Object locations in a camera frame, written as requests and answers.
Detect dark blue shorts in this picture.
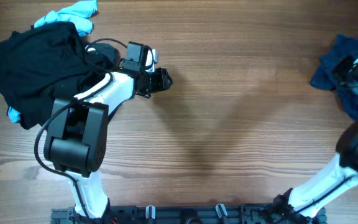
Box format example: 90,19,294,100
310,34,358,120

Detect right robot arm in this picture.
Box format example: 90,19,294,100
272,57,358,220

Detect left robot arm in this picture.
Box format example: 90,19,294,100
40,42,173,223

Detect light blue garment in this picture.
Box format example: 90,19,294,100
8,1,98,123

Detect black garment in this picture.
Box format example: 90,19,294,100
0,22,117,129

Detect left black cable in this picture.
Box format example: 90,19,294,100
33,37,129,220

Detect black cable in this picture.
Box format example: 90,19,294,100
275,174,357,223
33,37,129,220

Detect right black cable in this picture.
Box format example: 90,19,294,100
275,174,357,223

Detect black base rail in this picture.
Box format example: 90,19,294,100
50,203,327,224

